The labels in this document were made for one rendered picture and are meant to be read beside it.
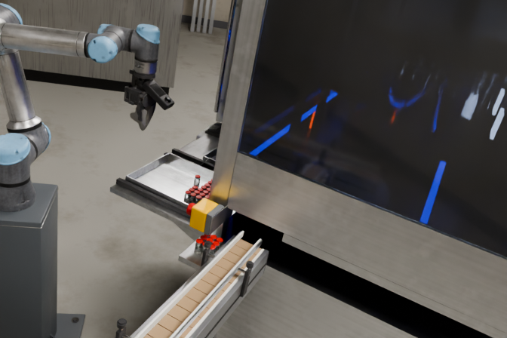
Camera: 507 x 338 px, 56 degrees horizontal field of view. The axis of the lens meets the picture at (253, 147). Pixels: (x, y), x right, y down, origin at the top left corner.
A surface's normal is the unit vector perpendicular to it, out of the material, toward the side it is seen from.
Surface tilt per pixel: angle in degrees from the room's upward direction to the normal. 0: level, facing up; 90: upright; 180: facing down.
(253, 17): 90
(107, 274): 0
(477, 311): 90
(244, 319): 90
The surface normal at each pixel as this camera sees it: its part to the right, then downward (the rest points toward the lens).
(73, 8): 0.13, 0.45
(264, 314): -0.44, 0.32
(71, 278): 0.18, -0.88
